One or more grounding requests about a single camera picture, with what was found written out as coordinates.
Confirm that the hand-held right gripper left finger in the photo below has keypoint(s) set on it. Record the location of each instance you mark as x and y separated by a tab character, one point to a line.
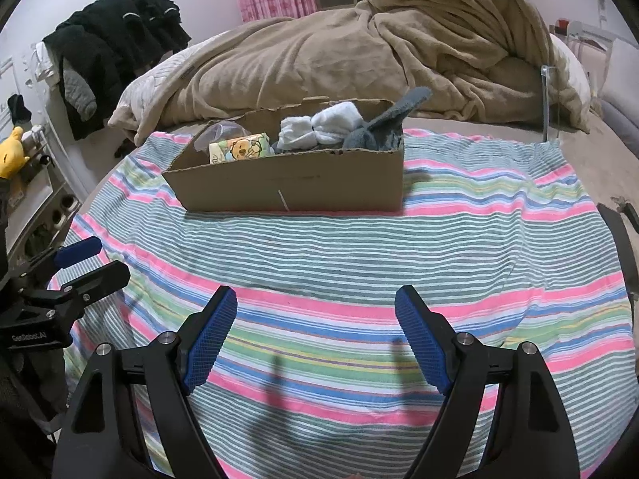
209	339

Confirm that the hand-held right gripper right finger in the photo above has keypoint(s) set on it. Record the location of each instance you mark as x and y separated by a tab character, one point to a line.
424	339

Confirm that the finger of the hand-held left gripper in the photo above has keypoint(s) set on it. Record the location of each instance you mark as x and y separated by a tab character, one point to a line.
77	252
100	279

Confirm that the cardboard box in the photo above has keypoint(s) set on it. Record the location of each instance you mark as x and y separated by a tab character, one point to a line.
299	179

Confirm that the clear snack bag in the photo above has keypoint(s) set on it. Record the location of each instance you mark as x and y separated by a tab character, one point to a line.
219	134

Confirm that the green bear print tissue pack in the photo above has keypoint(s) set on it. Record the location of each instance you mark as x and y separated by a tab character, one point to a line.
242	149

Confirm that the grey fuzzy socks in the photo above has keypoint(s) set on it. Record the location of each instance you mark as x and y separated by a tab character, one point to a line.
379	127

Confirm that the striped cloth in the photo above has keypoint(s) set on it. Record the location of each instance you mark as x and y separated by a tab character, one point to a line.
349	259

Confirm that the yellow plush toy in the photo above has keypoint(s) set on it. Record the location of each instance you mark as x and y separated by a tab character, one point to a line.
12	154

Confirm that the hanging black sock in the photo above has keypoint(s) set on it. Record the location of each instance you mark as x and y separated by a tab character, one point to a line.
19	109

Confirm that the grey quilted garment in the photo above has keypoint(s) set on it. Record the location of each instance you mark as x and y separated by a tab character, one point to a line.
80	92

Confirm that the white quilt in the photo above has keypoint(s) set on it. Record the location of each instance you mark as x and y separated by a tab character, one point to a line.
150	90

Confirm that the black phone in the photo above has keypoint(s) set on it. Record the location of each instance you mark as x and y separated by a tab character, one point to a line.
624	249

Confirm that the pile of black clothes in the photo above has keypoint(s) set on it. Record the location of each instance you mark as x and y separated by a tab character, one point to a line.
120	35

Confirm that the small black gadget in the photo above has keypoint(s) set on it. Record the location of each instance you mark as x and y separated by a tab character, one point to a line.
631	217

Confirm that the clear acrylic stand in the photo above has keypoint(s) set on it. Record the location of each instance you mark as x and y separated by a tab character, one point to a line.
550	105

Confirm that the beige blanket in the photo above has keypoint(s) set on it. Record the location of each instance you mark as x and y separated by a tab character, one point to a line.
324	60

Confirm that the white pillow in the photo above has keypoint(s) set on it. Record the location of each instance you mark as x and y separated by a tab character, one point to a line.
571	70

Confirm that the grey sofa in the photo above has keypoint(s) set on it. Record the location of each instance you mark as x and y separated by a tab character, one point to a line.
616	75

